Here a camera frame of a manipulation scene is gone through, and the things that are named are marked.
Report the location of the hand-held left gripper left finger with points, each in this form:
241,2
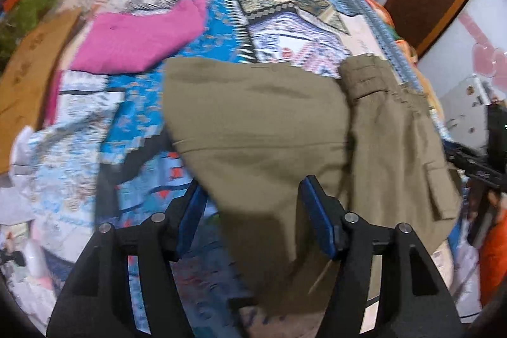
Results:
192,219

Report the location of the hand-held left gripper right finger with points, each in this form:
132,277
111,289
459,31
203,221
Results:
317,217

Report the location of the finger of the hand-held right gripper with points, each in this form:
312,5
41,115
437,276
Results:
465,161

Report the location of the olive green pants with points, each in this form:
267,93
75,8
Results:
277,132

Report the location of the white appliance with stickers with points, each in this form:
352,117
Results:
467,112

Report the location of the pink folded garment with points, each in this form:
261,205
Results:
138,37

